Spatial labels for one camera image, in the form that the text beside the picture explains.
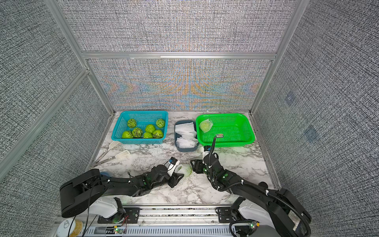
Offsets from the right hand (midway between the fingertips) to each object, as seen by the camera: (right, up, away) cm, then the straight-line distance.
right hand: (193, 158), depth 83 cm
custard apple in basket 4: (-23, +13, +15) cm, 30 cm away
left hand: (-5, -9, 0) cm, 10 cm away
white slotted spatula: (-45, 0, +10) cm, 46 cm away
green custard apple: (+9, +18, +18) cm, 27 cm away
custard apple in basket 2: (-38, +14, +17) cm, 44 cm away
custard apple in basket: (-23, +20, +23) cm, 38 cm away
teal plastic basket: (-37, +23, +27) cm, 51 cm away
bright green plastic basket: (+34, +16, +27) cm, 46 cm away
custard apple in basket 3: (-43, +13, +15) cm, 47 cm away
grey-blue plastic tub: (-11, +12, +19) cm, 25 cm away
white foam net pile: (-3, +10, +12) cm, 15 cm away
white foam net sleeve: (+9, +18, +18) cm, 27 cm away
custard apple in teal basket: (-44, +20, +24) cm, 54 cm away
